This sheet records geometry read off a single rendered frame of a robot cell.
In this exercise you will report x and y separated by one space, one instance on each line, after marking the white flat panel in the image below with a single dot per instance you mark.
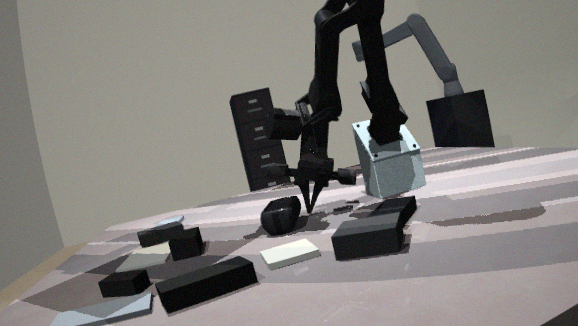
145 257

